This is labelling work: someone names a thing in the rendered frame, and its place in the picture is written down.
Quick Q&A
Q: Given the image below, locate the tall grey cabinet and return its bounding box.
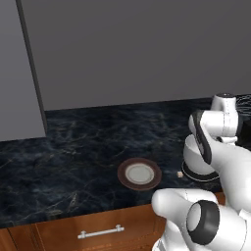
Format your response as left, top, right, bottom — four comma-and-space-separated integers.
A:
0, 0, 49, 142

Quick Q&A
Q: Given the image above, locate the brown wooden cupboard door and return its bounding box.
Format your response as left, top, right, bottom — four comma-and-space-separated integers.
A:
0, 225, 37, 251

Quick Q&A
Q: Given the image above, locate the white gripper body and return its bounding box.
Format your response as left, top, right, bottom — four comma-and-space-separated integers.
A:
216, 134, 239, 145

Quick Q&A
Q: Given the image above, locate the silver drawer handle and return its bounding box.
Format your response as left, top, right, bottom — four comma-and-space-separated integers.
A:
76, 224, 126, 240

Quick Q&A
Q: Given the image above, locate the brown plate with white centre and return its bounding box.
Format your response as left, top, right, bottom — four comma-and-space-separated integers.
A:
117, 157, 163, 191

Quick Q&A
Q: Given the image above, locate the brown wooden drawer front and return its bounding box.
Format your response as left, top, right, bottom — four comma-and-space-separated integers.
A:
33, 203, 167, 251

